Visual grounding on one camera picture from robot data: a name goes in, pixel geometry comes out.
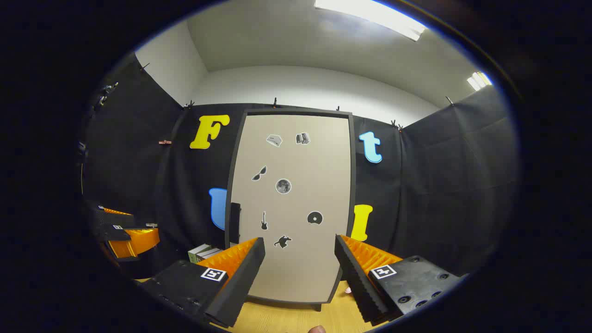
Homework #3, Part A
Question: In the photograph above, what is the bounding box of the row of black cloth clips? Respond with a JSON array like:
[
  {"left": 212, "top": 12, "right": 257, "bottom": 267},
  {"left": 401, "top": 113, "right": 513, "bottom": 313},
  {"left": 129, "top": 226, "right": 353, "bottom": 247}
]
[{"left": 140, "top": 62, "right": 456, "bottom": 131}]

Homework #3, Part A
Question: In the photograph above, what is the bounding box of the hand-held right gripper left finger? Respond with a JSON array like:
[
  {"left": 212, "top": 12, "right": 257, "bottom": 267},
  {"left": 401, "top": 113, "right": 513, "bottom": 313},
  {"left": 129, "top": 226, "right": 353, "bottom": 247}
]
[{"left": 139, "top": 237, "right": 266, "bottom": 329}]

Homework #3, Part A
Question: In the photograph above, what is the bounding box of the white and brown book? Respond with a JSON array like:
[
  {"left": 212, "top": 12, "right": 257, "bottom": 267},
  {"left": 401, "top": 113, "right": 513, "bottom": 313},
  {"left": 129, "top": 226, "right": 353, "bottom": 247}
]
[{"left": 196, "top": 247, "right": 223, "bottom": 262}]

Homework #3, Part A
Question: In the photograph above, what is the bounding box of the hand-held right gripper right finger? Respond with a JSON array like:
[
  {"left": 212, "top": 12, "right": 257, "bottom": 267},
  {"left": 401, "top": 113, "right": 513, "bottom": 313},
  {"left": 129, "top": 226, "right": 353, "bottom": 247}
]
[{"left": 334, "top": 234, "right": 465, "bottom": 325}]

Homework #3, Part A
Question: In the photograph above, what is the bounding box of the green and white book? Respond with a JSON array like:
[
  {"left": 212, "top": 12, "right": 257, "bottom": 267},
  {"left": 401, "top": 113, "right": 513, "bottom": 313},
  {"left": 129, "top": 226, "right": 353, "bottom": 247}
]
[{"left": 188, "top": 244, "right": 211, "bottom": 264}]

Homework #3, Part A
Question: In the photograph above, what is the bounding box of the dark grey cabinet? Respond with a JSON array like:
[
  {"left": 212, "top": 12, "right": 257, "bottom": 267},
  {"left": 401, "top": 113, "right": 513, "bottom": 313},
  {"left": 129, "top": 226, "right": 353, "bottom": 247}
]
[{"left": 225, "top": 109, "right": 357, "bottom": 312}]

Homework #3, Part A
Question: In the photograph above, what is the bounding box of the light grey cabinet door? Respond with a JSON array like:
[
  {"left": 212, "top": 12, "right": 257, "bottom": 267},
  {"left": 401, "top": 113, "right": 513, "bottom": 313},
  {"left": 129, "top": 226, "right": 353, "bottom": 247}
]
[{"left": 229, "top": 114, "right": 352, "bottom": 304}]

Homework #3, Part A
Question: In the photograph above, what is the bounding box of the black door handle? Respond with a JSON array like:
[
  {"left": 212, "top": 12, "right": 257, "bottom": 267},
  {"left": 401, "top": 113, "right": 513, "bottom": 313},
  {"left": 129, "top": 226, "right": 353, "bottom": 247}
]
[{"left": 229, "top": 202, "right": 241, "bottom": 245}]

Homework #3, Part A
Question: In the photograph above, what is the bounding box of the small ceiling light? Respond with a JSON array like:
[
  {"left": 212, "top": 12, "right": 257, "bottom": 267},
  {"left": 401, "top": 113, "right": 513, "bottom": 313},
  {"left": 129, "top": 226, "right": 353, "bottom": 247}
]
[{"left": 467, "top": 71, "right": 493, "bottom": 92}]

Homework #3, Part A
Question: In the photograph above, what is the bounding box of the black backdrop cloth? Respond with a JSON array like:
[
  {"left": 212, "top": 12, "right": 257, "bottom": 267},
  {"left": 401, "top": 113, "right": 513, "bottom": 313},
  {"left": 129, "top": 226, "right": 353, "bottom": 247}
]
[{"left": 81, "top": 53, "right": 521, "bottom": 284}]

